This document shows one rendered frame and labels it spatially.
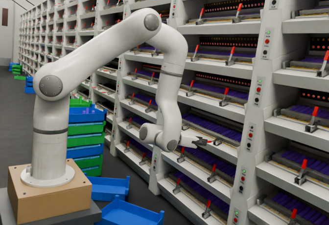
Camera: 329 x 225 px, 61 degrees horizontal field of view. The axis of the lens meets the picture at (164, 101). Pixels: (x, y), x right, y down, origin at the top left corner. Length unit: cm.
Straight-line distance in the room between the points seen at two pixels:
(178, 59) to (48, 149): 57
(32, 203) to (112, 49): 58
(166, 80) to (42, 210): 63
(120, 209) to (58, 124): 81
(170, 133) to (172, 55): 30
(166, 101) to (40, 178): 54
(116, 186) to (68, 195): 87
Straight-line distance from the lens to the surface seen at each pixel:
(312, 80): 108
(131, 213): 168
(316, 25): 111
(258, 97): 120
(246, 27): 130
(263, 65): 119
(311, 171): 117
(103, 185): 195
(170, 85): 108
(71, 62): 99
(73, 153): 193
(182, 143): 120
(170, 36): 108
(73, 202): 112
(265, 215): 128
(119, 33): 101
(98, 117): 193
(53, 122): 104
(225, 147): 136
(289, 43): 123
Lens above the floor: 87
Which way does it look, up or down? 9 degrees down
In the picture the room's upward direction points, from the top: 7 degrees clockwise
